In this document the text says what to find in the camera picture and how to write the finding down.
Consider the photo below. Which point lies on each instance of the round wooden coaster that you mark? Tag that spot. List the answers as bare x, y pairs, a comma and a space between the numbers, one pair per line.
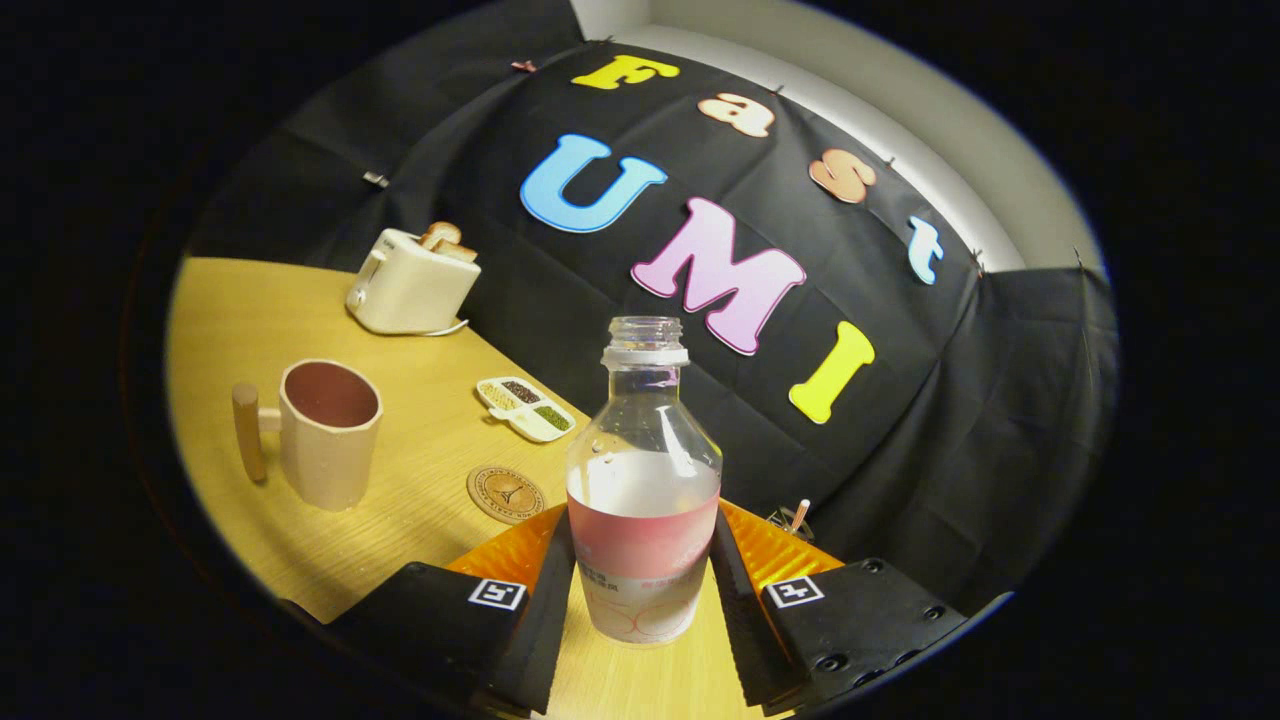
505, 493

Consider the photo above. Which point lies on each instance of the cream white toaster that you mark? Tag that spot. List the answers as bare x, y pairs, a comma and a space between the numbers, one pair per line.
410, 290

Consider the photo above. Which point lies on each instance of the pink and white pen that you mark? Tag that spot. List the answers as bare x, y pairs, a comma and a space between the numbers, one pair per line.
800, 513

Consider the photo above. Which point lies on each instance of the wooden table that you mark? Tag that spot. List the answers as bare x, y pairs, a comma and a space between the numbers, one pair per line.
250, 320

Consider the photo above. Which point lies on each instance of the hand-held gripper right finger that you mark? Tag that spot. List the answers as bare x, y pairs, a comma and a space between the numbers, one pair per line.
735, 620

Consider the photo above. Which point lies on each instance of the clear plastic juice bottle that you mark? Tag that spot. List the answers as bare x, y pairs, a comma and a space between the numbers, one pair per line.
640, 500

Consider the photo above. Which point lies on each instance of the black backdrop cloth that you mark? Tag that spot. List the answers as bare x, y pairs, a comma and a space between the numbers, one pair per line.
900, 450

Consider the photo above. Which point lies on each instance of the toast slice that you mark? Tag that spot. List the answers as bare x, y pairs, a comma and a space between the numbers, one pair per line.
440, 234
457, 252

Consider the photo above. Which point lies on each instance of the white divided dish with grains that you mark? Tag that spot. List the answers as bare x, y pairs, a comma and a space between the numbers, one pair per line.
520, 415

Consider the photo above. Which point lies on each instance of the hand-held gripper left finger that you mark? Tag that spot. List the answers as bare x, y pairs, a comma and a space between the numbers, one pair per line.
545, 630

